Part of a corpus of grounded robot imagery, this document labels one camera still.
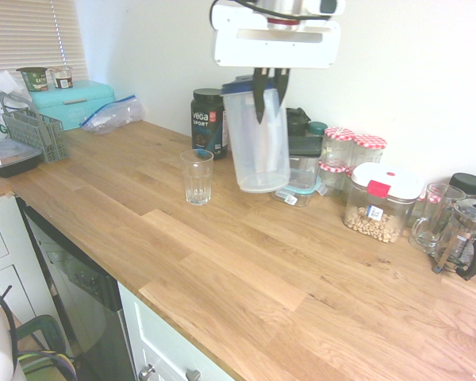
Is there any metal drawer handle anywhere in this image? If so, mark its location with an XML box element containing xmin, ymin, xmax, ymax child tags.
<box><xmin>137</xmin><ymin>364</ymin><xmax>202</xmax><ymax>381</ymax></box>

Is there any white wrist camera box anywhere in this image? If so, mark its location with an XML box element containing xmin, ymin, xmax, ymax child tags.
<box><xmin>304</xmin><ymin>0</ymin><xmax>347</xmax><ymax>17</ymax></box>

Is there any cereal container with white lid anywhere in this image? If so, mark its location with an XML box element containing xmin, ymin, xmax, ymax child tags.
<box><xmin>343</xmin><ymin>161</ymin><xmax>427</xmax><ymax>244</ymax></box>

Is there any clear zip bag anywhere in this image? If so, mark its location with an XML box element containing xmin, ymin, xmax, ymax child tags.
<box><xmin>79</xmin><ymin>94</ymin><xmax>146</xmax><ymax>136</ymax></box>

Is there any white drawer unit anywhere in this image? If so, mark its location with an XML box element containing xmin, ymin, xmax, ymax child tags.
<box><xmin>0</xmin><ymin>193</ymin><xmax>59</xmax><ymax>330</ymax></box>

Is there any clear drinking glass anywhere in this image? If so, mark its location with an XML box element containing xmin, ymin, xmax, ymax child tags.
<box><xmin>179</xmin><ymin>148</ymin><xmax>215</xmax><ymax>206</ymax></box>

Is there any yellow cable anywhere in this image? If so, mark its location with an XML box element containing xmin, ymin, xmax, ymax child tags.
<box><xmin>17</xmin><ymin>352</ymin><xmax>76</xmax><ymax>376</ymax></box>

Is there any black dishwasher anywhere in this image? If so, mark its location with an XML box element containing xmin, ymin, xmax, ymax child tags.
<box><xmin>17</xmin><ymin>196</ymin><xmax>138</xmax><ymax>381</ymax></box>

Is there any glass french press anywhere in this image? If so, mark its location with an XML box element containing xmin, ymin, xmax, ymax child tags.
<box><xmin>432</xmin><ymin>192</ymin><xmax>476</xmax><ymax>281</ymax></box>

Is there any white cabinet drawer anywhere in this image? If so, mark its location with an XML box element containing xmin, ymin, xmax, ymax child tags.
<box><xmin>117</xmin><ymin>280</ymin><xmax>239</xmax><ymax>381</ymax></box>

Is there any white and brown cup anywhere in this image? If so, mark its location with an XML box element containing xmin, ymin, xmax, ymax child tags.
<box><xmin>48</xmin><ymin>65</ymin><xmax>75</xmax><ymax>90</ymax></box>

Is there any black plastic food tray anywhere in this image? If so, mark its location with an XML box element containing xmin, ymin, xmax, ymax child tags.
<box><xmin>0</xmin><ymin>140</ymin><xmax>44</xmax><ymax>179</ymax></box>

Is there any clear pitcher with blue lid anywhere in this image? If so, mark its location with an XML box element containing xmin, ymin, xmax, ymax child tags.
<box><xmin>221</xmin><ymin>75</ymin><xmax>293</xmax><ymax>194</ymax></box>

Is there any clear glass mug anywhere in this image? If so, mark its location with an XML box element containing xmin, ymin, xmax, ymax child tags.
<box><xmin>408</xmin><ymin>182</ymin><xmax>467</xmax><ymax>255</ymax></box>

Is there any black Vega protein tub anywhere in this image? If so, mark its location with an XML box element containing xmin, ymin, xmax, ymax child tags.
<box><xmin>190</xmin><ymin>87</ymin><xmax>229</xmax><ymax>161</ymax></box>

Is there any green oatmeal cup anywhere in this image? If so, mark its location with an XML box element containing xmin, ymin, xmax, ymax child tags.
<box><xmin>16</xmin><ymin>66</ymin><xmax>49</xmax><ymax>94</ymax></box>

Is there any jar with red checkered lid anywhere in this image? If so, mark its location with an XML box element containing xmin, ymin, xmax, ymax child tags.
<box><xmin>317</xmin><ymin>160</ymin><xmax>348</xmax><ymax>198</ymax></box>
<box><xmin>416</xmin><ymin>186</ymin><xmax>441</xmax><ymax>208</ymax></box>
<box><xmin>343</xmin><ymin>166</ymin><xmax>356</xmax><ymax>204</ymax></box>
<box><xmin>352</xmin><ymin>133</ymin><xmax>389</xmax><ymax>167</ymax></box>
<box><xmin>323</xmin><ymin>126</ymin><xmax>356</xmax><ymax>167</ymax></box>

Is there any jar with green lid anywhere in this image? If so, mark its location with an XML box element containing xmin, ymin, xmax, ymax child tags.
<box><xmin>306</xmin><ymin>121</ymin><xmax>328</xmax><ymax>138</ymax></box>

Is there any grey cutlery basket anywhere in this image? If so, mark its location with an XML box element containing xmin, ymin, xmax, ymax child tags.
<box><xmin>0</xmin><ymin>91</ymin><xmax>71</xmax><ymax>164</ymax></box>

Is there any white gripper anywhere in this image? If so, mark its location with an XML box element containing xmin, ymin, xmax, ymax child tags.
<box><xmin>211</xmin><ymin>0</ymin><xmax>342</xmax><ymax>125</ymax></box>

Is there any teal bread box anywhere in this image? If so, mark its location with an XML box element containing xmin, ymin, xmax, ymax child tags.
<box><xmin>29</xmin><ymin>79</ymin><xmax>117</xmax><ymax>133</ymax></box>

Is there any jar with black lid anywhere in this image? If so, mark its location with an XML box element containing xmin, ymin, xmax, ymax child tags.
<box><xmin>448</xmin><ymin>172</ymin><xmax>476</xmax><ymax>199</ymax></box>

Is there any purple cable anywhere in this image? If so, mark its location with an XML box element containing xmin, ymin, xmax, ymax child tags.
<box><xmin>18</xmin><ymin>348</ymin><xmax>79</xmax><ymax>378</ymax></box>

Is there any square container with black lid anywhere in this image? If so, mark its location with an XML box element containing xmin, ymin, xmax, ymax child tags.
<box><xmin>288</xmin><ymin>136</ymin><xmax>325</xmax><ymax>187</ymax></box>

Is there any white window blind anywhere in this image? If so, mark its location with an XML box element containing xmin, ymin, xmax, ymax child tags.
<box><xmin>0</xmin><ymin>0</ymin><xmax>90</xmax><ymax>87</ymax></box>

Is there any glass container with teal lid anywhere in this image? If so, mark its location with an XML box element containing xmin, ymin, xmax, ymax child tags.
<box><xmin>274</xmin><ymin>174</ymin><xmax>328</xmax><ymax>209</ymax></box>

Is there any black shaker bottle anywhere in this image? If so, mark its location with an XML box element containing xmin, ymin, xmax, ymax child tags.
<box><xmin>286</xmin><ymin>106</ymin><xmax>312</xmax><ymax>138</ymax></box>

